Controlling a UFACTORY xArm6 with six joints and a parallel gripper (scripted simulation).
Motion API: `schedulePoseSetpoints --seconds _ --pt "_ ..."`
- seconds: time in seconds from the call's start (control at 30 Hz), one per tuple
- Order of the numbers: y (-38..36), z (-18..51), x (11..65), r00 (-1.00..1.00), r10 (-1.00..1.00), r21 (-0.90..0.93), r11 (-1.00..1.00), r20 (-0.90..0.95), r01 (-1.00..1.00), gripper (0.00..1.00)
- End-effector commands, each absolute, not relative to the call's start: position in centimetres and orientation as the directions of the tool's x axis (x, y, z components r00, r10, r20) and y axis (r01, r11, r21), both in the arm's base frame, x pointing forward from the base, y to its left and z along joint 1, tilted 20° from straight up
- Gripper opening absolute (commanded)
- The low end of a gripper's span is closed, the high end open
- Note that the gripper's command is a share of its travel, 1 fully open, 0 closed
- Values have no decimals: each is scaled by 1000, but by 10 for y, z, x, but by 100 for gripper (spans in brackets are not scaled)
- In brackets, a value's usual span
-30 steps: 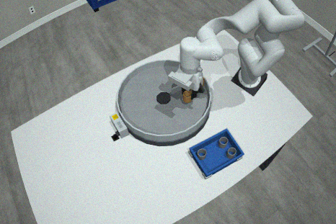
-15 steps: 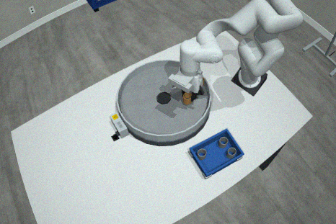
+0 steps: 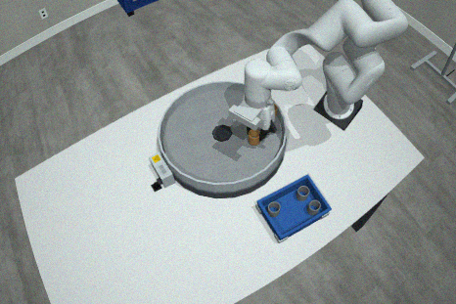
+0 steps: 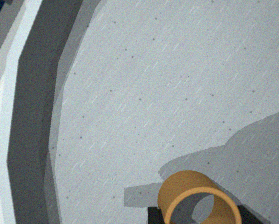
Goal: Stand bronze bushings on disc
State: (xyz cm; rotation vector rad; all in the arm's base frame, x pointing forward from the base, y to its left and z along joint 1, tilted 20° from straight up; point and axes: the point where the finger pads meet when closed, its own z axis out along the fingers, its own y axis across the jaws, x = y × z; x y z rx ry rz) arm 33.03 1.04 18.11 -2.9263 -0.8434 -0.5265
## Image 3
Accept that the grey metal bushing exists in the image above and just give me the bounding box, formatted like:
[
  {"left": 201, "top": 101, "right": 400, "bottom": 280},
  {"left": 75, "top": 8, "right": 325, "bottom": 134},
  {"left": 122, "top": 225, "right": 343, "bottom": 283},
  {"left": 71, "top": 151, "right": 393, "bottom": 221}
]
[
  {"left": 307, "top": 200, "right": 321, "bottom": 215},
  {"left": 296, "top": 186, "right": 309, "bottom": 201},
  {"left": 267, "top": 201, "right": 281, "bottom": 217}
]

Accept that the blue crate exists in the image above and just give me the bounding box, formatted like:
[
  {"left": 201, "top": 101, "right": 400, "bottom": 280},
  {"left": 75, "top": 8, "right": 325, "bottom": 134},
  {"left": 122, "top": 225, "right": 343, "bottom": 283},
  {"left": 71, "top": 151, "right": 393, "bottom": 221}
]
[{"left": 257, "top": 175, "right": 330, "bottom": 240}]

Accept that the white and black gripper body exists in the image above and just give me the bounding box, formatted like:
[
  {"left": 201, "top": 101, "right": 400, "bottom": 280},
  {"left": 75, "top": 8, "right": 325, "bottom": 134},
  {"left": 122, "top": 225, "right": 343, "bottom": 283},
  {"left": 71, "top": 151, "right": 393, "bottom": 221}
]
[{"left": 257, "top": 105, "right": 275, "bottom": 130}]

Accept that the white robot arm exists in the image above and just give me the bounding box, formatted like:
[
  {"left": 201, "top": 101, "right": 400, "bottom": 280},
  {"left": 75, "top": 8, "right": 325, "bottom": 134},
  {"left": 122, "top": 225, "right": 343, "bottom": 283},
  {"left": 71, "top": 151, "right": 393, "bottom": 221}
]
[{"left": 228, "top": 0, "right": 408, "bottom": 131}]

